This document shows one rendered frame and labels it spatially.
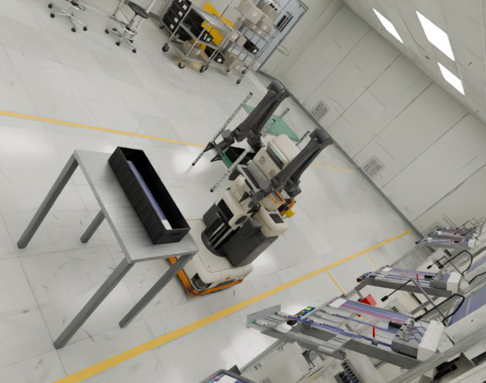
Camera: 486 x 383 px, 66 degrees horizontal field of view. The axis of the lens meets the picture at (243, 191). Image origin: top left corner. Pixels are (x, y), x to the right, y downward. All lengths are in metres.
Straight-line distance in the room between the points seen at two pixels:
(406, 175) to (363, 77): 3.08
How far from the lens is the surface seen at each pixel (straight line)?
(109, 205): 1.92
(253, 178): 2.57
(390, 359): 2.32
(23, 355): 2.31
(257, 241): 2.91
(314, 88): 12.29
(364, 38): 12.19
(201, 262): 2.89
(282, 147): 2.47
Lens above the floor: 1.98
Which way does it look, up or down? 24 degrees down
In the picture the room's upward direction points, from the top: 43 degrees clockwise
